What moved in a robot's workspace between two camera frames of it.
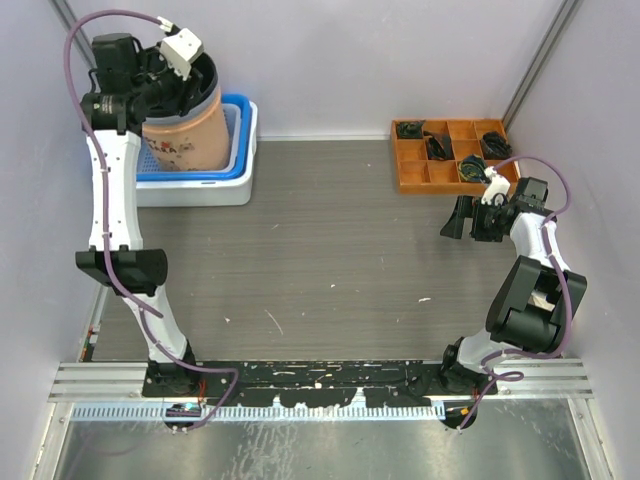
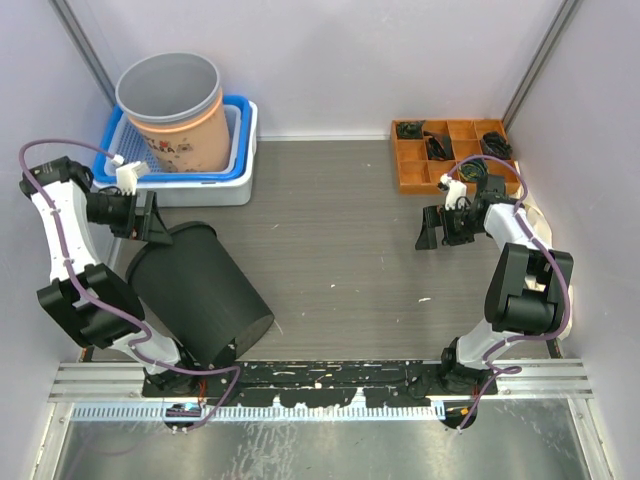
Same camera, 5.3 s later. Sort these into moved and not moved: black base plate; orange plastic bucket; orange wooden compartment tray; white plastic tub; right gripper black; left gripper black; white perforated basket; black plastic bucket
Moved: right gripper black; black plastic bucket; left gripper black
Not moved: black base plate; orange wooden compartment tray; white perforated basket; white plastic tub; orange plastic bucket
